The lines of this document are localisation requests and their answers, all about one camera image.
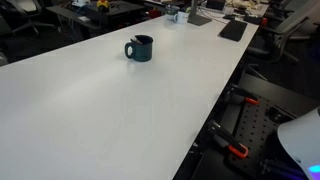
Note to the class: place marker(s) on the grey monitor stand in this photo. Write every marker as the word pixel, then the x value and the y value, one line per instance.
pixel 194 18

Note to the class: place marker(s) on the black keyboard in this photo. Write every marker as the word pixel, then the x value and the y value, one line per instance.
pixel 233 30

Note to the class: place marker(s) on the dark teal enamel mug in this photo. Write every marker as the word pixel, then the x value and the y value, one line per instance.
pixel 139 52

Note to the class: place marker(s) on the far orange-handled black clamp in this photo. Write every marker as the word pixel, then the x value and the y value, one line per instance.
pixel 245 94

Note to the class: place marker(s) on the orange-handled black clamp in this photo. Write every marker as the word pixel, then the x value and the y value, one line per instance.
pixel 245 94
pixel 234 146

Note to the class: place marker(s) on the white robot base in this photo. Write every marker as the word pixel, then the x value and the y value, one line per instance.
pixel 300 138

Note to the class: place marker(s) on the black office chair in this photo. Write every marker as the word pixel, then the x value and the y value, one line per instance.
pixel 268 43

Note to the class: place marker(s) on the near orange-handled black clamp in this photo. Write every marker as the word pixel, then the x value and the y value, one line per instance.
pixel 234 146

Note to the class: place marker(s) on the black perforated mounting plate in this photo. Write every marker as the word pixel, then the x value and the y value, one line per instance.
pixel 266 159

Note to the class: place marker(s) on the white mug on desk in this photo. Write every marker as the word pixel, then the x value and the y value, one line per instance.
pixel 181 17

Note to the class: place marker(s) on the dark side desk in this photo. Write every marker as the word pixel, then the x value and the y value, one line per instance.
pixel 91 16

